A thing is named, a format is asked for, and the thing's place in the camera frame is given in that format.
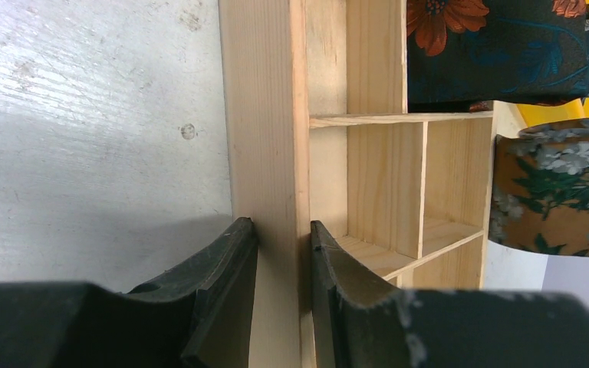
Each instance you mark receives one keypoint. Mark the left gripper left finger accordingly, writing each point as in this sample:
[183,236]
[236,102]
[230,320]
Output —
[196,314]

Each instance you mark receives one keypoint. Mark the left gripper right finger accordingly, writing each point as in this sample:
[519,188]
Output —
[361,320]

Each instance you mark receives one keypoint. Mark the orange grey floral tie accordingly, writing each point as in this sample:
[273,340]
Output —
[540,189]

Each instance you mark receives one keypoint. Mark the wooden compartment tray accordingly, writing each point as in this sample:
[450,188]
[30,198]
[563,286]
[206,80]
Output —
[319,129]

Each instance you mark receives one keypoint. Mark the red patterned rolled tie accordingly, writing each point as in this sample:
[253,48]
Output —
[463,52]

